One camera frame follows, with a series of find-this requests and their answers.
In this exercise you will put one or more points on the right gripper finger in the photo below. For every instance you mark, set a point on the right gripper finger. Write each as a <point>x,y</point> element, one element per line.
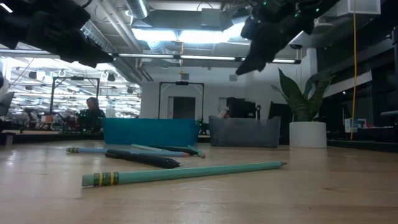
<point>253,68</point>
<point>262,55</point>

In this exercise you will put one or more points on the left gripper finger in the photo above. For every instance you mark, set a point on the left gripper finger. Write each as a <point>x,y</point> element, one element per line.
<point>94,53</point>
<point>90,63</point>

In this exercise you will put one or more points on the blue pencil with green ferrule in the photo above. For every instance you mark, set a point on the blue pencil with green ferrule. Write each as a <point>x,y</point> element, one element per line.
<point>87,150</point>

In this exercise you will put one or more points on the black pen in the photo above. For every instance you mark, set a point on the black pen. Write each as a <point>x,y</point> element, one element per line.
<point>143,158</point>
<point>178,150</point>

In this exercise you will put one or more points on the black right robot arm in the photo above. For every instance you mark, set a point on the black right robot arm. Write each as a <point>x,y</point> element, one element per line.
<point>280,9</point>

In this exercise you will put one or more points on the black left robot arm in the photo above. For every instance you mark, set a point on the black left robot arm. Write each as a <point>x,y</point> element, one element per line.
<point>31,15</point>

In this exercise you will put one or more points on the black monitor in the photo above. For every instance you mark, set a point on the black monitor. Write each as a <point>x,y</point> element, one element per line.
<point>242,108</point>

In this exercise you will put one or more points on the person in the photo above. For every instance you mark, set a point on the person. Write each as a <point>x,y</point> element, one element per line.
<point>91,119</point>
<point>224,113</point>

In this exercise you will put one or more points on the green snake plant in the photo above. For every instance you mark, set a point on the green snake plant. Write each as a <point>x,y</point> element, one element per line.
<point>298,102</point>

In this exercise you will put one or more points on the long ceiling light bar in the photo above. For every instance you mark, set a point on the long ceiling light bar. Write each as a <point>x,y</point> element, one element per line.
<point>192,58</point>

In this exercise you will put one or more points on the black chair back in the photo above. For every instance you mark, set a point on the black chair back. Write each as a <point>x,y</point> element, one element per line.
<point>281,124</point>

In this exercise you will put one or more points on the grey plastic bin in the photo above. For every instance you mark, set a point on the grey plastic bin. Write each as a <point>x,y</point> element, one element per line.
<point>245,132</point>

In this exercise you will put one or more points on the grey tilted screen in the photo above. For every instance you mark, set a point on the grey tilted screen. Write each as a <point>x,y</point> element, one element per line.
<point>6,104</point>

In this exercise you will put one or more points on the white plant pot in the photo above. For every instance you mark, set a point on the white plant pot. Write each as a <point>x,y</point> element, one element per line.
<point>308,135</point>

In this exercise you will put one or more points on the blue plastic bin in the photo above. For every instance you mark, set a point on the blue plastic bin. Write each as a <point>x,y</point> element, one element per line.
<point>149,132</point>

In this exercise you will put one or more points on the white ceiling unit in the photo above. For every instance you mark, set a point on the white ceiling unit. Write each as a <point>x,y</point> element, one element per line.
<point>363,6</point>

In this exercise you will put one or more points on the white and blue box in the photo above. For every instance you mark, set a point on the white and blue box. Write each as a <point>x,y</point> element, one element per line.
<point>349,126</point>

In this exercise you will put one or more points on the black station frame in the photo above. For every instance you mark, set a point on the black station frame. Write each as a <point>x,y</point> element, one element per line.
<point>77,78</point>
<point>182,83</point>

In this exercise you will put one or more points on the silver ceiling duct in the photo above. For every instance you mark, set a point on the silver ceiling duct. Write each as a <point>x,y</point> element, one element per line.
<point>136,7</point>

